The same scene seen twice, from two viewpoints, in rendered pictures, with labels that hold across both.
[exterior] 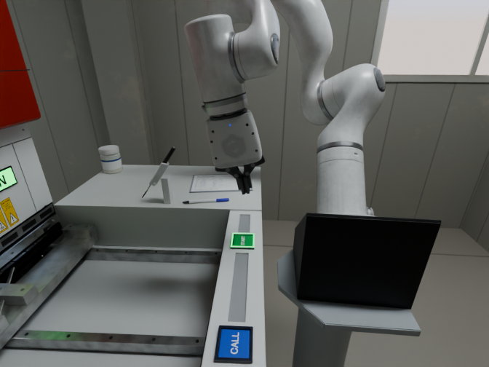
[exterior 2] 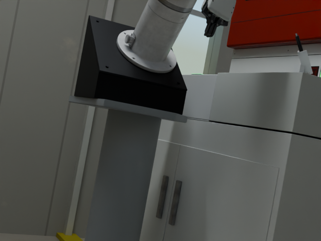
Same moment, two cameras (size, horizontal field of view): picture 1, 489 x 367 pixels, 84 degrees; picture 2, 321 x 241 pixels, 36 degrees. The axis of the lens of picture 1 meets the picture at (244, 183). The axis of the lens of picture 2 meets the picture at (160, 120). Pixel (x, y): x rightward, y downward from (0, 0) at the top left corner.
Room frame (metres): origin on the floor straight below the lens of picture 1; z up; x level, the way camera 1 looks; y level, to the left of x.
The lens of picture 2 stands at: (1.88, -0.95, 0.78)
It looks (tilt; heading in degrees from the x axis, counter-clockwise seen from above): 1 degrees up; 148
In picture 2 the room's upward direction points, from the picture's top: 10 degrees clockwise
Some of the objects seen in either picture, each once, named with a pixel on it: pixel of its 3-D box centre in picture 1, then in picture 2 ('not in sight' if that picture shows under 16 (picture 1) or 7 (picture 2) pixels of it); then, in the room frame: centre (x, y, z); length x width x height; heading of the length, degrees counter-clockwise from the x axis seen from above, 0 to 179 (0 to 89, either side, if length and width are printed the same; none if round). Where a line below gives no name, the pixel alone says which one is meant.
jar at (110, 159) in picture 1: (110, 159); not in sight; (0.99, 0.51, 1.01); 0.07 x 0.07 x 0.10
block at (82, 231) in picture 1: (79, 230); not in sight; (0.68, 0.49, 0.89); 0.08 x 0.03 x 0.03; 87
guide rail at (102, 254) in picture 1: (142, 255); not in sight; (0.64, 0.30, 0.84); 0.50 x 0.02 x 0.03; 87
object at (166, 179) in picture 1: (161, 181); (302, 71); (0.73, 0.25, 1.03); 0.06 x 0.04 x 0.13; 87
